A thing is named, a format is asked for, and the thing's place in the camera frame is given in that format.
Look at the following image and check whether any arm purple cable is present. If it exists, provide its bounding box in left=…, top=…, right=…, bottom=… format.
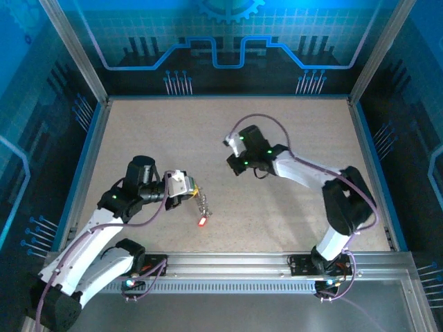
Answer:
left=34, top=169, right=174, bottom=331
left=228, top=113, right=378, bottom=302

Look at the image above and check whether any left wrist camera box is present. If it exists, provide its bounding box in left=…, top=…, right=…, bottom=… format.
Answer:
left=165, top=169, right=195, bottom=199

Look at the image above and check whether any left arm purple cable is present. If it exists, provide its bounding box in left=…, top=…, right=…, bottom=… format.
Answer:
left=34, top=169, right=174, bottom=331

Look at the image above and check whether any aluminium mounting rail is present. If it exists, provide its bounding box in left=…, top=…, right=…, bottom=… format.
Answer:
left=41, top=251, right=416, bottom=281

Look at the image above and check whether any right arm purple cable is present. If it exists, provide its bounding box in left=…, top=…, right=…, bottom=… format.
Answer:
left=228, top=113, right=378, bottom=302

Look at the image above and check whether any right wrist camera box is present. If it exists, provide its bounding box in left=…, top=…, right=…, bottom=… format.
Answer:
left=222, top=133, right=246, bottom=157

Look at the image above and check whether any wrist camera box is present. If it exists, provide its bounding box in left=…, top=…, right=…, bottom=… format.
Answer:
left=165, top=169, right=195, bottom=199
left=222, top=133, right=246, bottom=157

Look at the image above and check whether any grey keyring with metal clips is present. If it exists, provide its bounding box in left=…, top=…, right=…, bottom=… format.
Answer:
left=192, top=192, right=213, bottom=219

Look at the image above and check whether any aluminium side rail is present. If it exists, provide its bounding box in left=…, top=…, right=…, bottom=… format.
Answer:
left=347, top=98, right=399, bottom=252
left=57, top=98, right=114, bottom=252

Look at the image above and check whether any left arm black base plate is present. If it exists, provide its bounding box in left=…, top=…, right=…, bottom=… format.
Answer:
left=133, top=254, right=170, bottom=277

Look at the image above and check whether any slotted grey cable duct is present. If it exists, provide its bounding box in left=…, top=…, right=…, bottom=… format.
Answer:
left=100, top=282, right=318, bottom=294

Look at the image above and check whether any grey metal panel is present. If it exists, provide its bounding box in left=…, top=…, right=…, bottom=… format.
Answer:
left=65, top=292, right=422, bottom=332

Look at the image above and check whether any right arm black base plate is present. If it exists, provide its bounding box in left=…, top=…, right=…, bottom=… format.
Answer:
left=288, top=253, right=357, bottom=277

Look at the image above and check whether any aluminium frame post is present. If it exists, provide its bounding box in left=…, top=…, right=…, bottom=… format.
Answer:
left=348, top=0, right=418, bottom=104
left=37, top=0, right=114, bottom=104

